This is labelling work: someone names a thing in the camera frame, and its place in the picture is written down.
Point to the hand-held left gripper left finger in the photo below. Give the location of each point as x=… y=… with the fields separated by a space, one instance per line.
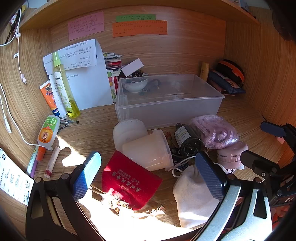
x=89 y=172

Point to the pink sticky note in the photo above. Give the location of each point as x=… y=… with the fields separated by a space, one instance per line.
x=85 y=25

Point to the white printed tube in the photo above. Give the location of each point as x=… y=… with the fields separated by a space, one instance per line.
x=56 y=92

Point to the orange sunscreen tube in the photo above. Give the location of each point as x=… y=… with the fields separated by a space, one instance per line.
x=48 y=95

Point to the pale highlighter pen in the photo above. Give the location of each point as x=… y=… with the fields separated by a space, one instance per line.
x=32 y=166

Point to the black orange round case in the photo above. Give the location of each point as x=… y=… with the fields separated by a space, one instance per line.
x=233 y=69

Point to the dark glass bottle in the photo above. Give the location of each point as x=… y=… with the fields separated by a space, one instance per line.
x=185 y=136

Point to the white handwritten paper sheets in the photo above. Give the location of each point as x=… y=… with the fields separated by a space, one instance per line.
x=92 y=78

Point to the blue black packet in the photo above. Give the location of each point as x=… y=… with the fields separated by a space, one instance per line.
x=177 y=154

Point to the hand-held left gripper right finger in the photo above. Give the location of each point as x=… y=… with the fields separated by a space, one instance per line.
x=210 y=176

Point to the small white box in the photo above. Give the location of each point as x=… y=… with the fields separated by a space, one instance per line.
x=131 y=67

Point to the yellow tube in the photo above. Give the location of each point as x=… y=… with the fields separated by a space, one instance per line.
x=204 y=71

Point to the white printed leaflet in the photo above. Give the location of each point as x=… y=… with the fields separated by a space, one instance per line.
x=13 y=178

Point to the pink soft object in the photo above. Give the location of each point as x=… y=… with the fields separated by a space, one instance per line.
x=280 y=140

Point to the pink wallet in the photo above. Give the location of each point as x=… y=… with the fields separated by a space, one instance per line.
x=217 y=88

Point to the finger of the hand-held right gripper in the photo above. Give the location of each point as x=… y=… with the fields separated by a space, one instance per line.
x=271 y=129
x=254 y=160

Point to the white plastic cup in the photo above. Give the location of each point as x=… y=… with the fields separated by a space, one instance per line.
x=148 y=153

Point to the fruit print card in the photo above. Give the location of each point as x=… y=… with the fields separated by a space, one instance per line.
x=112 y=81

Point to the small brown object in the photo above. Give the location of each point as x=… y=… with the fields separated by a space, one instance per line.
x=168 y=138

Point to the white lip balm tube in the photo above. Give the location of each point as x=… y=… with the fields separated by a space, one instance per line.
x=52 y=162

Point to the pink round container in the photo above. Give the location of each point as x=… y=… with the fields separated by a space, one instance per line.
x=231 y=155

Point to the blue patchwork pouch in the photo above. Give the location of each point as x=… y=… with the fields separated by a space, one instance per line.
x=227 y=84

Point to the wooden shelf board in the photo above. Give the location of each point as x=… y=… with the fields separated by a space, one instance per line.
x=57 y=11

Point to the orange sticky note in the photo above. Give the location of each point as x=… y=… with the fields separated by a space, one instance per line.
x=138 y=29

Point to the white plastic lid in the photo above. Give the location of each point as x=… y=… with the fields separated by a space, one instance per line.
x=127 y=132

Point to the stack of booklets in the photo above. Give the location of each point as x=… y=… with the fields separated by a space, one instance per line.
x=113 y=61

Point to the green sticky note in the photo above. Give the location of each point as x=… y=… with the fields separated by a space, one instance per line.
x=135 y=17

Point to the yellow spray bottle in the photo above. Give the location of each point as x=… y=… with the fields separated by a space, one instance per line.
x=67 y=97

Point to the metal clips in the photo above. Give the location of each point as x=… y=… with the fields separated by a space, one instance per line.
x=137 y=74

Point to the white ceramic bowl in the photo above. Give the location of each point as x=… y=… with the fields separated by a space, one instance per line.
x=136 y=87

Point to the orange clothing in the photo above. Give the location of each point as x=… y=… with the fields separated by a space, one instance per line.
x=278 y=222

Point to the clear plastic storage box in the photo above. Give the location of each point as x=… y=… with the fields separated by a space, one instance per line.
x=173 y=111

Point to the wooden desktop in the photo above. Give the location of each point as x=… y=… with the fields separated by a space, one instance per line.
x=97 y=129

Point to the silver pen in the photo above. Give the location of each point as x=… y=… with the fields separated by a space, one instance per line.
x=69 y=121

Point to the red cloth pouch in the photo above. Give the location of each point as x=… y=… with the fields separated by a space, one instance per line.
x=129 y=183

